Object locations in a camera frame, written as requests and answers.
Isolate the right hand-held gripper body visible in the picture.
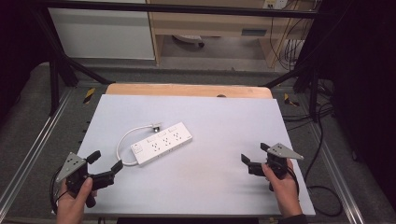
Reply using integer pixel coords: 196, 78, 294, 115
251, 142, 304, 181

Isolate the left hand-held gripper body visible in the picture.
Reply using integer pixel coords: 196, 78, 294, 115
55, 151, 115, 209

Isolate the white power strip cable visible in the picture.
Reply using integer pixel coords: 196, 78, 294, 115
116, 123, 154, 167

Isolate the white power strip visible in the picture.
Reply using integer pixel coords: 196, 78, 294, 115
130, 121, 193, 166

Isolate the person's right hand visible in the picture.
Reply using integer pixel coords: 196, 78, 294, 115
261, 159, 303, 207

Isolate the person's left hand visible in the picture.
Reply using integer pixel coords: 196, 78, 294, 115
55, 176, 98, 224

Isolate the yellow black tape marker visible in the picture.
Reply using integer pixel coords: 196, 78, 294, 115
82, 87, 96, 105
283, 92, 301, 107

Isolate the wooden table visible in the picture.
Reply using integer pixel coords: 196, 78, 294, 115
105, 82, 275, 100

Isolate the dark curtain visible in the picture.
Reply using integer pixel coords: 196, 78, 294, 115
311, 0, 396, 202
0, 0, 54, 120

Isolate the white cabinet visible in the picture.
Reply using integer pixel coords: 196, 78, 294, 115
48, 7, 156, 61

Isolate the office chair base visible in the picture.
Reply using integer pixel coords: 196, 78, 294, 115
172, 34, 206, 49

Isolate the light wooden desk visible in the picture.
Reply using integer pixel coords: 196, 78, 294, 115
145, 0, 316, 69

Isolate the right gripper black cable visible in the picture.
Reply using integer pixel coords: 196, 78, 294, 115
287, 165, 301, 196

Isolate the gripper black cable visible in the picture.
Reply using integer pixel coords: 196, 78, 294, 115
287, 165, 301, 196
49, 165, 69, 217

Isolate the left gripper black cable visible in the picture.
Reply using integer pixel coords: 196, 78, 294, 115
49, 165, 69, 217

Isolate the black floor cable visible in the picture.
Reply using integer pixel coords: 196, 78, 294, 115
281, 77, 344, 218

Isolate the aluminium floor rail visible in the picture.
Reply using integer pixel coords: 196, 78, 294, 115
0, 88, 75, 217
306, 120, 366, 224

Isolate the bundle of hanging cables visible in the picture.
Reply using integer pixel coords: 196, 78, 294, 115
268, 0, 309, 72

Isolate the white wall socket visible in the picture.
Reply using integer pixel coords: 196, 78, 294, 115
262, 0, 290, 10

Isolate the black metal frame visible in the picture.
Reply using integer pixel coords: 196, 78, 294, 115
29, 0, 322, 123

